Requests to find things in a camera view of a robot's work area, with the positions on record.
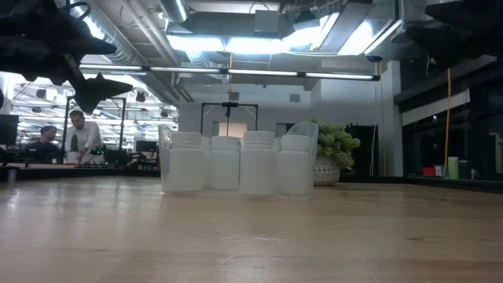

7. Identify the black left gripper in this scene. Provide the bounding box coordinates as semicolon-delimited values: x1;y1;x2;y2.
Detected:
0;0;134;115

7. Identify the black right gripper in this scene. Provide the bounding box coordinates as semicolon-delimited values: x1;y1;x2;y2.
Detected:
405;0;503;68

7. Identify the clear plastic basket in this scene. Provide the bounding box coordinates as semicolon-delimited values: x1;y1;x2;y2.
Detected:
157;120;320;200

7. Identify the person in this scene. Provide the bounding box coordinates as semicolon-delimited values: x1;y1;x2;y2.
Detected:
64;109;105;165
24;124;64;163

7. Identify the black computer monitor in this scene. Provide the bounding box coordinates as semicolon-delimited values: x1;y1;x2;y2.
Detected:
0;113;20;145

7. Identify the green plastic cup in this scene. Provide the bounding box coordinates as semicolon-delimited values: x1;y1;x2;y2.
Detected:
447;156;460;181

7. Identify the long ceiling light fixture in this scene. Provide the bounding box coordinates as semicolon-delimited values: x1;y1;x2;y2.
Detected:
78;64;381;82

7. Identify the green potted succulent plant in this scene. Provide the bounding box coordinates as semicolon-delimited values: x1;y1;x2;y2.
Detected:
310;119;362;187

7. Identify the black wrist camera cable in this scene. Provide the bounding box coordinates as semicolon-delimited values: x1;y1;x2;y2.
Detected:
64;0;93;20

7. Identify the black workstation frame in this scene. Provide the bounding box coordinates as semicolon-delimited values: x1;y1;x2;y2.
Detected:
62;96;127;164

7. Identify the silver round air duct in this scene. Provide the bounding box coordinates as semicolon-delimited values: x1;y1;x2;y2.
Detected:
159;0;189;24

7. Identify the black camera tripod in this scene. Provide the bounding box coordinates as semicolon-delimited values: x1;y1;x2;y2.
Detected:
221;101;240;137

